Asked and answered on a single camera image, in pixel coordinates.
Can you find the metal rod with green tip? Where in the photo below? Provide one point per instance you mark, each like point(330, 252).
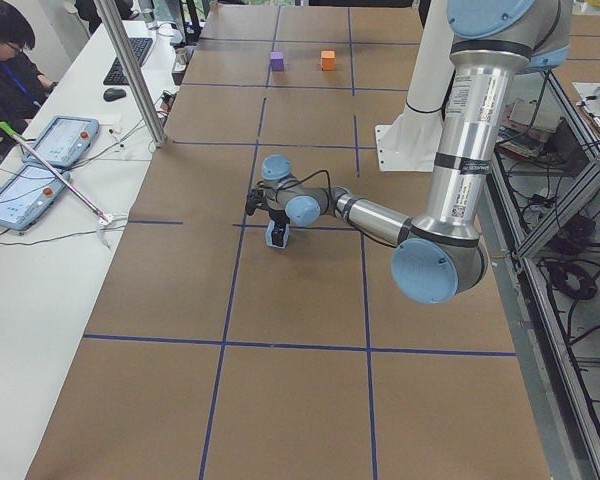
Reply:
point(104, 218)

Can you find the teach pendant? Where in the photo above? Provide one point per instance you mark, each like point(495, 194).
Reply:
point(27, 195)
point(65, 140)

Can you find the seated person in black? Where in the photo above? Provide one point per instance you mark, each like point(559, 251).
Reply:
point(23, 87)

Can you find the orange foam block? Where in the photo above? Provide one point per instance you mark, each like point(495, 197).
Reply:
point(328, 60)

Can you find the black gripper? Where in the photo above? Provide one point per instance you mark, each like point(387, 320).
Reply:
point(278, 218)

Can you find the black computer mouse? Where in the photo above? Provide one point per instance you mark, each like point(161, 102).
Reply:
point(113, 94)

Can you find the aluminium frame post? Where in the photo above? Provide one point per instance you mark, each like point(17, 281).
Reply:
point(113, 24)

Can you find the light blue foam block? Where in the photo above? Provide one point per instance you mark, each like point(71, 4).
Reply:
point(276, 235)

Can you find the upper teach pendant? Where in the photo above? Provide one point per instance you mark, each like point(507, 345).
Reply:
point(65, 140)

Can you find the lower teach pendant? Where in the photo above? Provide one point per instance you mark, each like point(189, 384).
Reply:
point(27, 195)

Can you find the purple foam block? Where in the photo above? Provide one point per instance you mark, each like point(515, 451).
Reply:
point(277, 61)

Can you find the steel cup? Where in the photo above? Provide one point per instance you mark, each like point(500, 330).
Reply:
point(181, 56)

